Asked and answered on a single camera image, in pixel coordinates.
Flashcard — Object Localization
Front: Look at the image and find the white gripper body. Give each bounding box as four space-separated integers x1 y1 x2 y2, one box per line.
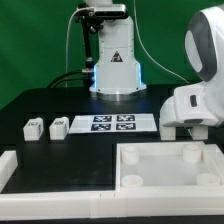
160 87 221 127

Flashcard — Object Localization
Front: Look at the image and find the white square tabletop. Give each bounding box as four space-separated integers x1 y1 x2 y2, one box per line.
116 141 224 188

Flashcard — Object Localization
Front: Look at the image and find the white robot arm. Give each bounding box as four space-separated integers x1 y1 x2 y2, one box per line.
84 0 224 127

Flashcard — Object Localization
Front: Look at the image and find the white sheet with tags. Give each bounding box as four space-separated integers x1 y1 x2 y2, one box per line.
69 114 157 134

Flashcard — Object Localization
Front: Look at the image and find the white U-shaped obstacle fence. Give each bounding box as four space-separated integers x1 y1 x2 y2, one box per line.
0 151 224 221

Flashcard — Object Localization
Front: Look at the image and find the black cable bundle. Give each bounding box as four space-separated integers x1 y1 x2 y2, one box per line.
47 69 96 89

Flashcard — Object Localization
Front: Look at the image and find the black camera on stand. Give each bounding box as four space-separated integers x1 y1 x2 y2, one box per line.
75 3 128 75

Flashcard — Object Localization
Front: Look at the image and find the white thin cable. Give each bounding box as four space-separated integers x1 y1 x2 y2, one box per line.
64 7 86 88

